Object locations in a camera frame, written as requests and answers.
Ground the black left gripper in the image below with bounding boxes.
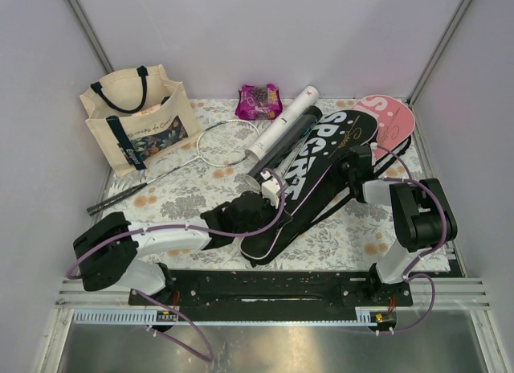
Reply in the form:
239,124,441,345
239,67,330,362
235,194,292,236

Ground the black racket cover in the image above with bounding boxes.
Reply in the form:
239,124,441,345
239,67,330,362
240,109,386,267

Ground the pink racket cover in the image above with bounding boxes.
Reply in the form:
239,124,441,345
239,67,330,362
352,95,415,150

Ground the black shuttlecock tube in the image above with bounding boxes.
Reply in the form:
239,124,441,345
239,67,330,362
244,105,322,190

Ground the black frame badminton racket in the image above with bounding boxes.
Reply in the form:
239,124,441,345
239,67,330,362
86,121,264,216

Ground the white shuttlecock tube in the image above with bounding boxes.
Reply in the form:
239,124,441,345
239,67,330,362
245,86,319,162

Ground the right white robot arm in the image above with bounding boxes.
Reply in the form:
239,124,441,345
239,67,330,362
341,146,458,305

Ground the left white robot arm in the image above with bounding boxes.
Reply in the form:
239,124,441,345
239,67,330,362
67,169,288,305

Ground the purple snack packet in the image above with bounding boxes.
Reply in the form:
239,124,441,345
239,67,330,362
235,84,283,121

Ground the beige canvas tote bag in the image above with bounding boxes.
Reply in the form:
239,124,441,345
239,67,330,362
80,64,202,177

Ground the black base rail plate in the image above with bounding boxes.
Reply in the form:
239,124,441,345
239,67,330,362
151,269,413,322

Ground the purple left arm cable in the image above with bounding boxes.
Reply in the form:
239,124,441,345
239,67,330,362
66,167,288,363

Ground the white cable duct strip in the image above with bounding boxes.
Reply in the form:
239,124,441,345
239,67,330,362
73,309,379,328

